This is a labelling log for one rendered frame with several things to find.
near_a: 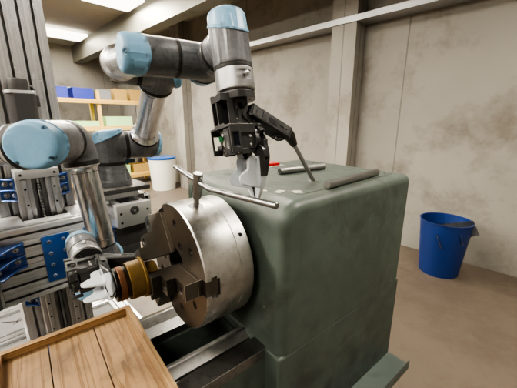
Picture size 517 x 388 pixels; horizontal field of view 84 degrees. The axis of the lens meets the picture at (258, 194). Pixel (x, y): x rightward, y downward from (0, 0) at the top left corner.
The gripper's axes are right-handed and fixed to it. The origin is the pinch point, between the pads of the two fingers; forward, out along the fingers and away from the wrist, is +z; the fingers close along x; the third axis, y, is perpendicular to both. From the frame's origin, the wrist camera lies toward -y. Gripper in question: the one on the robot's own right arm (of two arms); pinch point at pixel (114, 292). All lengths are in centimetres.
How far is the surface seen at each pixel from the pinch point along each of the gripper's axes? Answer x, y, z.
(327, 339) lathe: -26, -49, 18
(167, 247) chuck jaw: 4.7, -13.4, -4.4
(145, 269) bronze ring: 3.1, -6.6, -0.2
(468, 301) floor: -109, -251, 3
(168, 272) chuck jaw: 1.9, -10.8, 2.6
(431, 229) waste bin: -63, -266, -37
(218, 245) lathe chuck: 8.5, -19.7, 9.4
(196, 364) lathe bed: -22.7, -14.5, 5.8
